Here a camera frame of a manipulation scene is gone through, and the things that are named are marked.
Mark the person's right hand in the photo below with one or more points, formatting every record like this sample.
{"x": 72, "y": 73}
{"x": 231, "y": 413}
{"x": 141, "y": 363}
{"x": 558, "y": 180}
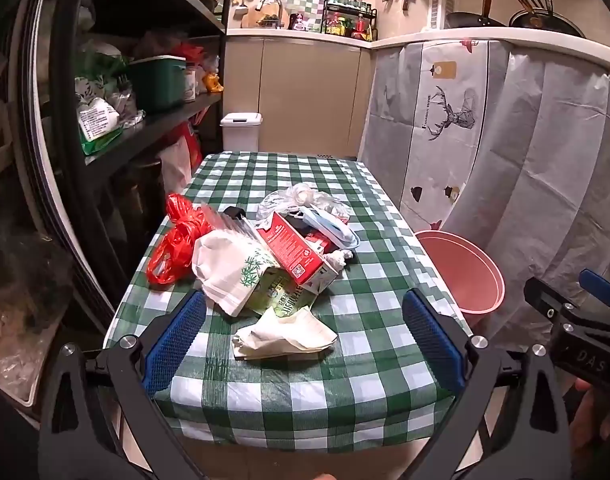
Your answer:
{"x": 592, "y": 425}

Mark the steel kitchen faucet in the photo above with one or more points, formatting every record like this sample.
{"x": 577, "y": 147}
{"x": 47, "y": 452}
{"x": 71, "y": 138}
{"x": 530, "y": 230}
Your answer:
{"x": 280, "y": 7}

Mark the crumpled white paper napkin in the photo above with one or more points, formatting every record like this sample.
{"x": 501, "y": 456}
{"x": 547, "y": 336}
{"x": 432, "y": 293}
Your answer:
{"x": 285, "y": 335}

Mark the pink plastic bucket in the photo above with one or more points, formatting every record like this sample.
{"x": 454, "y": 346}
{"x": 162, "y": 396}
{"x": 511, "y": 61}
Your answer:
{"x": 460, "y": 270}

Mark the red and white carton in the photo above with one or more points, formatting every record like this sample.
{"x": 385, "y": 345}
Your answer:
{"x": 290, "y": 247}

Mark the beige kitchen cabinet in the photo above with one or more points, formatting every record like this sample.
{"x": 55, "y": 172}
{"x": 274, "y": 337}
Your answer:
{"x": 295, "y": 95}

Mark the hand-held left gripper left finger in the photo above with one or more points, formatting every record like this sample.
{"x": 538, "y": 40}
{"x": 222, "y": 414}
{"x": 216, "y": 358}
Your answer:
{"x": 177, "y": 340}

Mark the green white packet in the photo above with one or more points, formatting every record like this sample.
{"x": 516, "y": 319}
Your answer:
{"x": 97, "y": 122}

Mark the white lidded bin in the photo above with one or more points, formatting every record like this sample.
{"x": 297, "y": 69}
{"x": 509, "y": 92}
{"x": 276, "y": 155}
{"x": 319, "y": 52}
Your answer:
{"x": 241, "y": 135}

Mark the white bamboo print paper bag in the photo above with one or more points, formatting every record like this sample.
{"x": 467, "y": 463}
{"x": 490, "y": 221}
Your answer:
{"x": 225, "y": 265}

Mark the deer printed curtain cloth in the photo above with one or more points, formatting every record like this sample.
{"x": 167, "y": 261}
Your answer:
{"x": 435, "y": 160}

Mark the white pink sack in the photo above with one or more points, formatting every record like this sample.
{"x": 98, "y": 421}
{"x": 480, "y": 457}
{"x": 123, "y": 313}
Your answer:
{"x": 177, "y": 165}

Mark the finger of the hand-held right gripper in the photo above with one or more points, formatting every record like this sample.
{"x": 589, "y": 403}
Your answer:
{"x": 597, "y": 282}
{"x": 542, "y": 295}

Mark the black frying pan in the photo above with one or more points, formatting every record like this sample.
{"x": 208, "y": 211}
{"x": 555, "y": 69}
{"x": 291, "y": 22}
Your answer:
{"x": 550, "y": 25}

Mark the orange red sack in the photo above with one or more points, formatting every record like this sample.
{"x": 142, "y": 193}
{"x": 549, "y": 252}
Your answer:
{"x": 189, "y": 132}

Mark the blue white package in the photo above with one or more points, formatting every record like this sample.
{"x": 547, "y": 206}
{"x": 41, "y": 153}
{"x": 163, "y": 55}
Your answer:
{"x": 330, "y": 227}

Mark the clear plastic bag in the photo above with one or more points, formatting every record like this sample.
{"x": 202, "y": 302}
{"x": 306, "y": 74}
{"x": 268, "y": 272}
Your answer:
{"x": 295, "y": 195}

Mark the green storage box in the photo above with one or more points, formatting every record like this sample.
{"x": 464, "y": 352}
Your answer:
{"x": 157, "y": 85}

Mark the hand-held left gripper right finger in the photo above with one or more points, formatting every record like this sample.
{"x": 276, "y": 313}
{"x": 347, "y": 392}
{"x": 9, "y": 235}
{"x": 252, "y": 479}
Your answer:
{"x": 432, "y": 340}

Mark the grey white curtain cloth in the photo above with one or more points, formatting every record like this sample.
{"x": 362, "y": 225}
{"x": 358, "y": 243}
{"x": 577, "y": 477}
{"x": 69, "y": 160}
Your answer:
{"x": 550, "y": 160}

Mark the wooden cutting board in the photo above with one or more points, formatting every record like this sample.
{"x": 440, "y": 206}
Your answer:
{"x": 250, "y": 20}

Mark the green white checked tablecloth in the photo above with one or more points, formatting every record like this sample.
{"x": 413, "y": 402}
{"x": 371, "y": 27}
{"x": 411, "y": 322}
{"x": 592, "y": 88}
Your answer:
{"x": 285, "y": 395}

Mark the small white tissue ball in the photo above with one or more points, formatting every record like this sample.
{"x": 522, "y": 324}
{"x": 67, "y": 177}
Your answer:
{"x": 341, "y": 257}

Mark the green printed packet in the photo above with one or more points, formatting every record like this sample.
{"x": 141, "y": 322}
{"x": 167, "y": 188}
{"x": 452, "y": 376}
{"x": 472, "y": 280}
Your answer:
{"x": 280, "y": 300}

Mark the red plastic bag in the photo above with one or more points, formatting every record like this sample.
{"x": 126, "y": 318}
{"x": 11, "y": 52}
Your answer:
{"x": 172, "y": 250}

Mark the black spice rack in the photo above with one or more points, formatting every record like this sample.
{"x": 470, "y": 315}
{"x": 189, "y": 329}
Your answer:
{"x": 350, "y": 20}

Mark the black metal shelf rack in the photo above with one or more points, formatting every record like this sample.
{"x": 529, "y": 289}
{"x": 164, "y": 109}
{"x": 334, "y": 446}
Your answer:
{"x": 165, "y": 122}

